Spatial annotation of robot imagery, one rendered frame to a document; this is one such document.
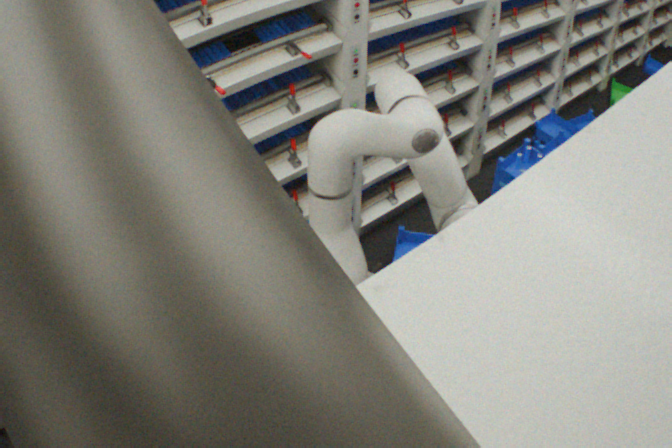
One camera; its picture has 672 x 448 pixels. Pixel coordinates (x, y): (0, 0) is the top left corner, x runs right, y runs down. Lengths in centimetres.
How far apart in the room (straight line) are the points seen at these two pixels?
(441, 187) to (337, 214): 22
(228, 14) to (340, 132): 52
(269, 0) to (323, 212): 61
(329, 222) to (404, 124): 29
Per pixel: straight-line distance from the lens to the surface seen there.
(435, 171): 133
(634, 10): 400
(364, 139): 122
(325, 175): 127
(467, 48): 233
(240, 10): 161
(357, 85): 198
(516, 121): 303
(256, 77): 172
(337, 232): 137
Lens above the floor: 178
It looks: 42 degrees down
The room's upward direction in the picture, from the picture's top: 1 degrees clockwise
